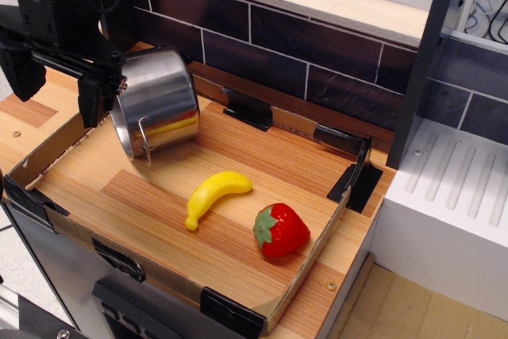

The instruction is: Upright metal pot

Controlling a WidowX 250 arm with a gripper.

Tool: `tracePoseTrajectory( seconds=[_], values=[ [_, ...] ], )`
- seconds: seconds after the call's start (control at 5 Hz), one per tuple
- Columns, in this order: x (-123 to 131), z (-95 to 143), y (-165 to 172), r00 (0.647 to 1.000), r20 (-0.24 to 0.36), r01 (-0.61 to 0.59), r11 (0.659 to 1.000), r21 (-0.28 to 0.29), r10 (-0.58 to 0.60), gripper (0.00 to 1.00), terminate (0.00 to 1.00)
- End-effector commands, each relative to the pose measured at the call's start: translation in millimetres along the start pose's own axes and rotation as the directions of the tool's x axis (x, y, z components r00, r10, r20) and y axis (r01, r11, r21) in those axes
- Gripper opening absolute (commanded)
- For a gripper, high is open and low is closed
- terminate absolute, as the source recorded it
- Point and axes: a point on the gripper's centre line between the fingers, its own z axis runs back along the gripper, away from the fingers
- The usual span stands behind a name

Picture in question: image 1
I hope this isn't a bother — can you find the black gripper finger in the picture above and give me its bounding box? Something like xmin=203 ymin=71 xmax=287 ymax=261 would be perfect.
xmin=1 ymin=47 xmax=46 ymax=102
xmin=78 ymin=75 xmax=117 ymax=128

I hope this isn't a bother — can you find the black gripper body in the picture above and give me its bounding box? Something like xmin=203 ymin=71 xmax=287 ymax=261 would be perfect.
xmin=1 ymin=0 xmax=126 ymax=94

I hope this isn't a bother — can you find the metal pot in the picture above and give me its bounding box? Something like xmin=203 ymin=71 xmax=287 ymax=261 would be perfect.
xmin=110 ymin=47 xmax=200 ymax=164

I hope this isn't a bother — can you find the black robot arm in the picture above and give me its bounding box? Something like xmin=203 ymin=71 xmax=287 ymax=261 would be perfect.
xmin=1 ymin=0 xmax=126 ymax=128

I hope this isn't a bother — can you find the cardboard fence with black tape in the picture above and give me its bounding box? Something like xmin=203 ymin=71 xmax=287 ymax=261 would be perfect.
xmin=1 ymin=64 xmax=394 ymax=338

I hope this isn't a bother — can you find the yellow toy banana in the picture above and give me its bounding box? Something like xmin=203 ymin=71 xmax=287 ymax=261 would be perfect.
xmin=185 ymin=171 xmax=252 ymax=231

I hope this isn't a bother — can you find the red toy strawberry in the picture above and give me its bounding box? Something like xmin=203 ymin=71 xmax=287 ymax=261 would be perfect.
xmin=253 ymin=203 xmax=310 ymax=257

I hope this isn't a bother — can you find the white toy sink drainboard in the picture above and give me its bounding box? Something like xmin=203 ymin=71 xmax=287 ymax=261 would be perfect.
xmin=371 ymin=120 xmax=507 ymax=317

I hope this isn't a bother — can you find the dark grey vertical post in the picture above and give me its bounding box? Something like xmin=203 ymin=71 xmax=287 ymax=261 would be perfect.
xmin=387 ymin=0 xmax=452 ymax=169

